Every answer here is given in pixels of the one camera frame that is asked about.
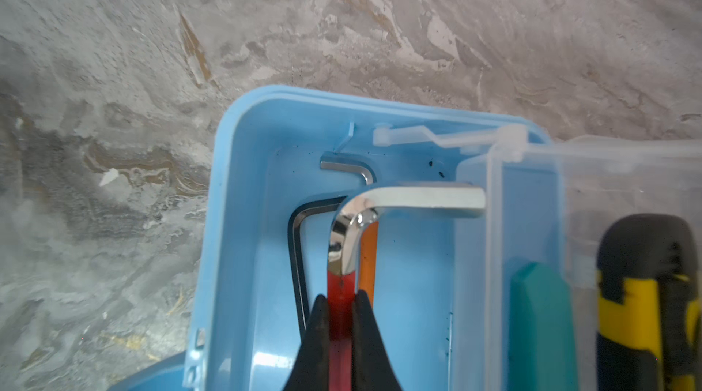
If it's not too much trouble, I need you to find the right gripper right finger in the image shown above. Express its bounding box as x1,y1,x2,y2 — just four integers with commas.
352,290,401,391

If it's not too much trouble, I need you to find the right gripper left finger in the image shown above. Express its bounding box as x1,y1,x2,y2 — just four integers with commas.
283,295,330,391

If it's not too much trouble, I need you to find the light blue plastic tool box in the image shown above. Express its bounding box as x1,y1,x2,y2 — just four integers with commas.
118,87,701,390

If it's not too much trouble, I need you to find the black hex key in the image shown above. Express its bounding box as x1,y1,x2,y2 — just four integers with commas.
287,196,346,338

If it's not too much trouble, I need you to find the teal tool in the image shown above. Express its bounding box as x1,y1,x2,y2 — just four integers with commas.
507,262,579,390

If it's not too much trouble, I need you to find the yellow black utility knife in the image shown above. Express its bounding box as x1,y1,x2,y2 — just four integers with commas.
596,214,701,390

